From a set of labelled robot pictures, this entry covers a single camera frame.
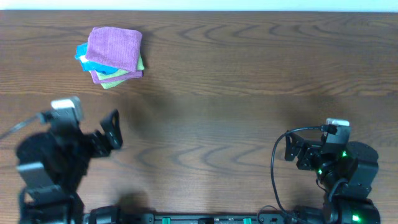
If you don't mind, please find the purple microfiber cloth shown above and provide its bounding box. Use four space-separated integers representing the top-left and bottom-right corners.
85 27 142 72

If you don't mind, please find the green folded cloth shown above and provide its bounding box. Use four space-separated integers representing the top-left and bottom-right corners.
90 56 144 89

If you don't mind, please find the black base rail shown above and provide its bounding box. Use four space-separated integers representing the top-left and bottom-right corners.
83 213 288 224

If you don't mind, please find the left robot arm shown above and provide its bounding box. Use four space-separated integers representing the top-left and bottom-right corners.
16 108 123 223

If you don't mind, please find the blue folded cloth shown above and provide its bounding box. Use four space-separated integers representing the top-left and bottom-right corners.
75 43 118 75

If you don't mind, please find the pink folded cloth in stack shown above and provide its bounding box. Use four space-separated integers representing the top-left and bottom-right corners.
90 70 143 84

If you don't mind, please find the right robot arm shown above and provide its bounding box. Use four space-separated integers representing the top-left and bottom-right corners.
285 134 381 224

